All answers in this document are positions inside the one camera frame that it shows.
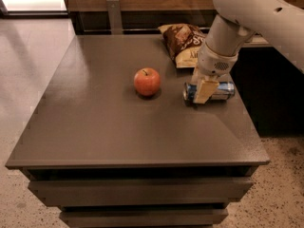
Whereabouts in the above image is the brown yellow chip bag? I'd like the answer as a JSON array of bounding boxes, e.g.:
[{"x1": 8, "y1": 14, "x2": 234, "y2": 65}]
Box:
[{"x1": 159, "y1": 24, "x2": 206, "y2": 68}]

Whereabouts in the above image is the grey drawer cabinet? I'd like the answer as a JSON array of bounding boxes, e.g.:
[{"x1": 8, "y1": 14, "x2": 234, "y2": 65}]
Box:
[{"x1": 7, "y1": 35, "x2": 269, "y2": 213}]

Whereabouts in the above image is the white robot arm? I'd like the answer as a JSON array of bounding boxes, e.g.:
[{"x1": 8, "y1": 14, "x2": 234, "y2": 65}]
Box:
[{"x1": 185, "y1": 0, "x2": 304, "y2": 104}]

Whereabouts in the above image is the grey drawer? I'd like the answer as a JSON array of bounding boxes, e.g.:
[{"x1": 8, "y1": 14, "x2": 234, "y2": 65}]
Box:
[
  {"x1": 28, "y1": 178, "x2": 253, "y2": 207},
  {"x1": 60, "y1": 209, "x2": 228, "y2": 228}
]

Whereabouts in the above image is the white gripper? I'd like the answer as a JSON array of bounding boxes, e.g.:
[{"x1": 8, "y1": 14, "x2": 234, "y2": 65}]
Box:
[{"x1": 190, "y1": 44, "x2": 238, "y2": 104}]

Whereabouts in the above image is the blue silver redbull can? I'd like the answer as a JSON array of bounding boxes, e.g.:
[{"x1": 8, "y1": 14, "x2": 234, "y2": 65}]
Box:
[{"x1": 183, "y1": 82, "x2": 235, "y2": 103}]

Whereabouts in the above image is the lower grey drawer front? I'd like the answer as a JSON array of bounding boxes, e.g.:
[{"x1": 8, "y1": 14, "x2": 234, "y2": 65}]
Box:
[{"x1": 60, "y1": 209, "x2": 228, "y2": 228}]

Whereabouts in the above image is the left metal wall bracket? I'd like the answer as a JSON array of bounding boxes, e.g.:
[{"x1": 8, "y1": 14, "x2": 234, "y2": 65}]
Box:
[{"x1": 106, "y1": 0, "x2": 123, "y2": 35}]

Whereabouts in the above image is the horizontal metal rail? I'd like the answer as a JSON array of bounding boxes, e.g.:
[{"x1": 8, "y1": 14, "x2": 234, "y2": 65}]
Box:
[{"x1": 83, "y1": 27, "x2": 211, "y2": 34}]

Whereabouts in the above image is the upper grey drawer front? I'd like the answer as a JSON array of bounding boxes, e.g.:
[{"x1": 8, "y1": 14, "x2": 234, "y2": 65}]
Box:
[{"x1": 28, "y1": 178, "x2": 253, "y2": 207}]

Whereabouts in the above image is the red apple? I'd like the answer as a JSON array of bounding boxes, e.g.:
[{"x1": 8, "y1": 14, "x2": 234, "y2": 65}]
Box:
[{"x1": 134, "y1": 67, "x2": 161, "y2": 97}]

